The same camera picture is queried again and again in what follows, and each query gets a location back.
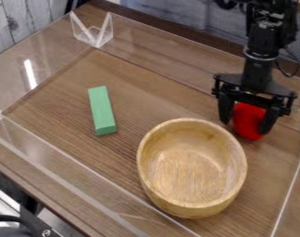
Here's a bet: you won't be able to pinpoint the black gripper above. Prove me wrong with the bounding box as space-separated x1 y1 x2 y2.
212 73 298 134

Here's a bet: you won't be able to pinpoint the red felt fruit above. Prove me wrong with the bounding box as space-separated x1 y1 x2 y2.
233 103 265 141

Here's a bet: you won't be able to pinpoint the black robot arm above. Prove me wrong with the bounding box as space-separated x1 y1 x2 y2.
212 0 298 134

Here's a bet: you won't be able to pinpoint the wooden bowl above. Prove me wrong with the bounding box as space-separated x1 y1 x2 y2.
137 118 248 218

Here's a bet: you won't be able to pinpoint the clear acrylic tray walls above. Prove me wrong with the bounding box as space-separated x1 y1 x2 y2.
0 8 300 237

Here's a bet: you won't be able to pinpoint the green rectangular block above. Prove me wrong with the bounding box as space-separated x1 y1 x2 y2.
89 86 117 136

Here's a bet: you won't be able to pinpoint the black metal bracket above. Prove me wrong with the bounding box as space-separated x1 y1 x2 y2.
20 206 63 237

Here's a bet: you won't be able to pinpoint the black cable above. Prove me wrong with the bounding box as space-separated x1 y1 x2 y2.
0 213 31 237

